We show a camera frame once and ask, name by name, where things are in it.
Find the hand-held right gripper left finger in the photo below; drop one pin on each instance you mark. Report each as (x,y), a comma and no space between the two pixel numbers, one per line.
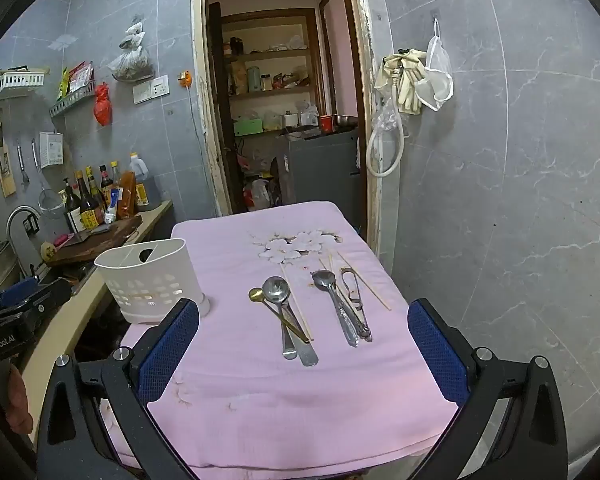
(172,345)

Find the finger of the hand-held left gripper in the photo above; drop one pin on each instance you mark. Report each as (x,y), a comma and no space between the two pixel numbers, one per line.
(17,292)
(50,292)

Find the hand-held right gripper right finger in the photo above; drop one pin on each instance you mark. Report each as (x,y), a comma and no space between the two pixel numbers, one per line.
(437,355)

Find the white perforated utensil holder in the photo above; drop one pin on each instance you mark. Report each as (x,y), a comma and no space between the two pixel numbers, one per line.
(145,280)

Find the gold spoon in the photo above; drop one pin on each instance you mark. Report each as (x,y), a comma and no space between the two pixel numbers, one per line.
(256,294)

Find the steel peeler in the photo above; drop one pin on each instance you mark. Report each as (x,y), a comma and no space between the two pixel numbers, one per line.
(348,280)

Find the large steel spoon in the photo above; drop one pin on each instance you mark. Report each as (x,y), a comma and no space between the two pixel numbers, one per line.
(275,287)

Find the person's left hand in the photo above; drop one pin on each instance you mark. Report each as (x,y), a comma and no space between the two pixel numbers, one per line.
(20,400)

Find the beige kitchen counter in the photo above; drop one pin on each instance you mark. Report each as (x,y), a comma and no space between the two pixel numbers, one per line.
(80,310)

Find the steel faucet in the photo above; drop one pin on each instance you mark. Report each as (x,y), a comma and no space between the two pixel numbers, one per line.
(11,225)

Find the wooden cutting board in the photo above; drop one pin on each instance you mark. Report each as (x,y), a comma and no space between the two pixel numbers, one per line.
(95,240)

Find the dark sauce bottle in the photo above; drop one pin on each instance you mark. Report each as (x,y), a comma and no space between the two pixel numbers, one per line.
(87,200)
(70,205)

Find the pink flower print cloth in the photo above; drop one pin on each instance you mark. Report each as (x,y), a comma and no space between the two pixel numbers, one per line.
(280,400)

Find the red label sauce bottle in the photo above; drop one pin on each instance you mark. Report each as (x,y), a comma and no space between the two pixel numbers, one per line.
(105,180)

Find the orange sauce pouch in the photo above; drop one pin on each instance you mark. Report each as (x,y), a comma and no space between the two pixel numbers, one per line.
(126,192)

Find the hanging metal peeler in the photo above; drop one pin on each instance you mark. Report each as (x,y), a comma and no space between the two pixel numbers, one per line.
(22,160)

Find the yellow cap sauce bottle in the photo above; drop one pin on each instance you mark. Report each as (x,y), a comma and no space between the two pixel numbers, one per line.
(115,175)

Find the large oil bottle yellow cap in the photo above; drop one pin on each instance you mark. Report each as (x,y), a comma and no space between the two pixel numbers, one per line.
(142,180)

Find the white plastic bag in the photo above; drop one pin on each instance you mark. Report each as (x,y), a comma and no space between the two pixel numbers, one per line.
(257,192)

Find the red plastic bag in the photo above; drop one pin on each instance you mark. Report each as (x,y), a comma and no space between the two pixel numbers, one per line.
(102,105)

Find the bunch of seasoning packets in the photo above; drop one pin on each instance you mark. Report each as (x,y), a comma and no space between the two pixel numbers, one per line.
(75,77)

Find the grey cabinet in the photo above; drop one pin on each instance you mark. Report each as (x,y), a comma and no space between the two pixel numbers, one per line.
(320,165)

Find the green box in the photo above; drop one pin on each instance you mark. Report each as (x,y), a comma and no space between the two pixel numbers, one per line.
(247,125)

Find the dark wooden door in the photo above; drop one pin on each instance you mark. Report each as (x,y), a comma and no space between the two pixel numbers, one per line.
(222,110)

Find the hanging bag of dried goods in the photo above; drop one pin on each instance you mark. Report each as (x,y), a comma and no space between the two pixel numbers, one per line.
(130,62)

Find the clear plastic bag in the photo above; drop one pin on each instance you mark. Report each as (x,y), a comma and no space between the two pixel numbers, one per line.
(387,115)

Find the steel bowl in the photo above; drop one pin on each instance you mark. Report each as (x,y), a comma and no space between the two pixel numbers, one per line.
(346,121)

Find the red cup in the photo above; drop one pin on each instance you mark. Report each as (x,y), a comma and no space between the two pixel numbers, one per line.
(326,122)

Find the cream rubber gloves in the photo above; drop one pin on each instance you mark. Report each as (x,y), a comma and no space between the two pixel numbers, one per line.
(405,85)

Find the wooden shelf unit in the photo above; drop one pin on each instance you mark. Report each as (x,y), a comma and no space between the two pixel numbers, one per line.
(275,92)

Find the yellow food packet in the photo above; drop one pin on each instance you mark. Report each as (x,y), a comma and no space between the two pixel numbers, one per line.
(239,77)

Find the white mesh bag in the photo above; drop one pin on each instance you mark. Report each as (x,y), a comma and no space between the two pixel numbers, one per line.
(440,75)

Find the black wall plug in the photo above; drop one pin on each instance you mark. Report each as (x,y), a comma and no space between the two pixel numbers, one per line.
(30,222)

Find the brown wall board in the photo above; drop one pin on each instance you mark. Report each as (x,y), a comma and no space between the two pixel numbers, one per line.
(2,160)

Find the metal wall rack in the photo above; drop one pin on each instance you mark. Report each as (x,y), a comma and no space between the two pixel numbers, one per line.
(70,100)

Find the white wall basket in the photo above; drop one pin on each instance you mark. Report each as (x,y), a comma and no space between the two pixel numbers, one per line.
(17,82)

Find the white wall socket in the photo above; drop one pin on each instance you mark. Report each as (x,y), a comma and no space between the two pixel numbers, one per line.
(151,89)

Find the worn door frame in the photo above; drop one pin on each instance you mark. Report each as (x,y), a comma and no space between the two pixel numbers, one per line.
(202,110)

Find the orange wall plug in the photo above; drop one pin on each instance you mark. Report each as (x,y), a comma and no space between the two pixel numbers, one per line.
(185,78)

